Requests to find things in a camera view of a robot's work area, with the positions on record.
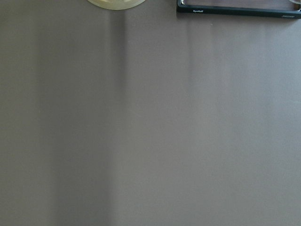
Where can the wooden mug tree stand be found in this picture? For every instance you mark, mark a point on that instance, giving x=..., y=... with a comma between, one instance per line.
x=116, y=4

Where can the black glass rack tray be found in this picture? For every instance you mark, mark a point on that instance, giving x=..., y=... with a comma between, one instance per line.
x=290, y=9

